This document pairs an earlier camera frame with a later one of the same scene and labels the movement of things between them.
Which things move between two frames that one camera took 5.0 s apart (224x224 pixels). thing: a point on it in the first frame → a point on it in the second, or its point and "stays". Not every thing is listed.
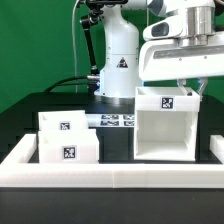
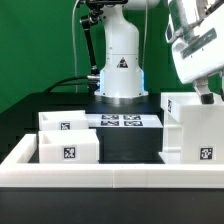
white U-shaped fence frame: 19,169 stays
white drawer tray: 63,120 stays
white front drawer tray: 68,146 stays
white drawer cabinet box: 165,124 → 193,132
